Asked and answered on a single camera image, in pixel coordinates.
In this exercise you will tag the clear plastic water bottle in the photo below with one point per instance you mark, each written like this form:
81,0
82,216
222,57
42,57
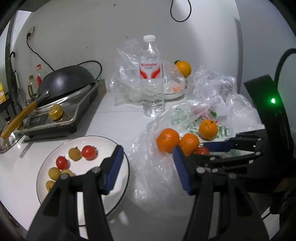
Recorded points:
151,97

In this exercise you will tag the red capped sauce bottle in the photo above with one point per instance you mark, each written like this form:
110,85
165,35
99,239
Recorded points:
39,75

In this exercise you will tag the wall power outlet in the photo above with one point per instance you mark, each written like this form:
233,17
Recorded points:
31,31

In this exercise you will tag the gold stove knob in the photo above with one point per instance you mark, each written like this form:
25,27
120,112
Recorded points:
55,112

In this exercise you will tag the small yellow fruit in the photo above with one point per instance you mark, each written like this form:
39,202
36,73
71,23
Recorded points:
50,185
74,153
54,173
69,172

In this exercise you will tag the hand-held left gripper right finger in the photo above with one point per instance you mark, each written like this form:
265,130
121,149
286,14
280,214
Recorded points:
181,169

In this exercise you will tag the red cherry tomato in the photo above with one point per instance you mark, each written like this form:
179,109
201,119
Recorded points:
202,150
62,162
88,152

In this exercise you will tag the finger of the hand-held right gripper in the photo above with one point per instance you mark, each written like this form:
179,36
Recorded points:
231,162
219,146

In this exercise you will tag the yellow packet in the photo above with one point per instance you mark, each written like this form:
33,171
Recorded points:
1,92

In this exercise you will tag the black metal rack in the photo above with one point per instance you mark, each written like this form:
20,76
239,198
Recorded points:
10,67

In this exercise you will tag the steel portable stove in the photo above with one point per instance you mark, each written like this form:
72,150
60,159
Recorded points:
76,109

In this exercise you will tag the green printed plastic bag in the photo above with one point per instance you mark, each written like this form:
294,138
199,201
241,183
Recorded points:
155,176

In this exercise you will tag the crumpled clear plastic bag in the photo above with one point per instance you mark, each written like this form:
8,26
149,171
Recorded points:
215,81

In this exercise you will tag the white plate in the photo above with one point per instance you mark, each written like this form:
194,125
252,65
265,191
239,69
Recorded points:
101,144

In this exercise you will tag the orange with green stem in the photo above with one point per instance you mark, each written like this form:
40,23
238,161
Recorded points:
183,68

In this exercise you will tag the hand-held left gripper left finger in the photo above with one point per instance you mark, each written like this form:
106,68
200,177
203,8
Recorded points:
115,166

